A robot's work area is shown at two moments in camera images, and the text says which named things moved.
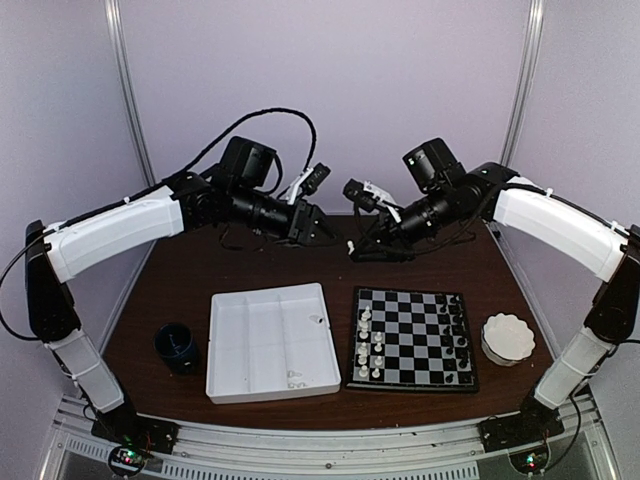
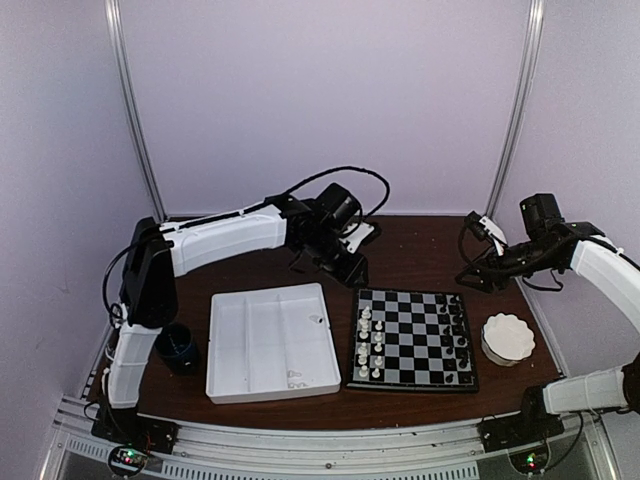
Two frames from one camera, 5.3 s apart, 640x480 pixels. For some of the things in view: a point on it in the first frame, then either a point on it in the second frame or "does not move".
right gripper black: x=393 y=242 → x=484 y=267
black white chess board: x=411 y=339 does not move
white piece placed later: x=362 y=352 does not move
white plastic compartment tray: x=271 y=343 does not move
